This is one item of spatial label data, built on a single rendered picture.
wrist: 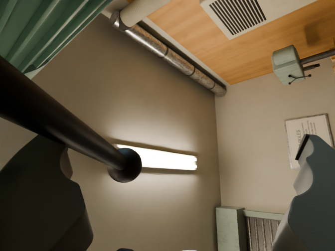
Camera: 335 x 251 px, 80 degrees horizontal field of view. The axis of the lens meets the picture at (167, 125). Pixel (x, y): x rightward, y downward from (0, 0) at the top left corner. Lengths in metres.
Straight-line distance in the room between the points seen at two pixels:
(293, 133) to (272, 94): 0.63
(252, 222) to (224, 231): 0.41
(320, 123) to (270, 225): 1.40
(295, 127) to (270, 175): 0.70
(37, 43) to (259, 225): 3.11
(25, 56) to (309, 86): 3.14
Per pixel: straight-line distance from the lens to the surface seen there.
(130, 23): 2.05
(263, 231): 3.15
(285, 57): 2.23
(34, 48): 0.20
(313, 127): 3.05
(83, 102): 1.76
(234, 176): 3.25
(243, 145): 3.22
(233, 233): 3.05
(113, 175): 0.20
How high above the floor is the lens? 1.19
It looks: 39 degrees up
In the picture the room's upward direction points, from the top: 102 degrees counter-clockwise
